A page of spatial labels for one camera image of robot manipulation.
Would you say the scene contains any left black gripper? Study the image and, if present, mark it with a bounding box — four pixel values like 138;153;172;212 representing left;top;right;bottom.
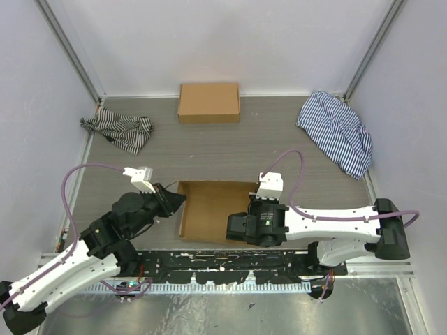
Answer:
127;183;188;237

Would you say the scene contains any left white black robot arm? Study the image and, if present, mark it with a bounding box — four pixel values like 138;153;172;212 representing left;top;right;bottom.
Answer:
1;184;186;334

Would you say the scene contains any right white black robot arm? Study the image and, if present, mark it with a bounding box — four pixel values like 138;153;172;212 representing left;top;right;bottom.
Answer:
226;198;410;276

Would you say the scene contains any folded brown cardboard box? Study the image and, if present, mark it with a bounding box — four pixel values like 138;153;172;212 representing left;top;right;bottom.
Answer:
177;82;240;124

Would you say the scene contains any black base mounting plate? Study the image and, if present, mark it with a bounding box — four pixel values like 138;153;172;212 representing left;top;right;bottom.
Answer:
129;249;329;285

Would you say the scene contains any black white striped cloth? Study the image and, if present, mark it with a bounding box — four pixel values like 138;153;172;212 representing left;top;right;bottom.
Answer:
80;107;154;156

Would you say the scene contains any blue white striped cloth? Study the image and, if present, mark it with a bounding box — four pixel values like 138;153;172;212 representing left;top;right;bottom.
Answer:
297;91;373;180

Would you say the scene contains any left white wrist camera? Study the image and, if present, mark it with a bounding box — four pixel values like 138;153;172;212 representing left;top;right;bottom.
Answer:
122;167;155;194

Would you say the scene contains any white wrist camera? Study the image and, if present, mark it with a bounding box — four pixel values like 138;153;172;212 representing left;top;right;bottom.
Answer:
122;167;155;194
256;172;284;201

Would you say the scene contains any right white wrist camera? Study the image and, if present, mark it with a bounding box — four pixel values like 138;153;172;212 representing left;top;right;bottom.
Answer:
256;172;284;201

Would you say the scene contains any grey slotted cable duct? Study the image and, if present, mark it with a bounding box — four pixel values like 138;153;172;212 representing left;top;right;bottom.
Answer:
83;281;312;294

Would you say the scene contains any aluminium rail front bar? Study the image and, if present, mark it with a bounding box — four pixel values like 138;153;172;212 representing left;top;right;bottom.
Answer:
38;250;415;281

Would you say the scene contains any left aluminium corner post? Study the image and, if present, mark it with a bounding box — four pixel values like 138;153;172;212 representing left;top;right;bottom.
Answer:
36;0;106;103

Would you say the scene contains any aluminium corner post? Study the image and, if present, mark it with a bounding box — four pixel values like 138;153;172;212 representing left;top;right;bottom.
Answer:
36;0;106;103
343;0;407;101

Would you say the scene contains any right aluminium corner post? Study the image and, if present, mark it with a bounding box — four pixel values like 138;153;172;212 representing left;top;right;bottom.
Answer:
343;0;407;101

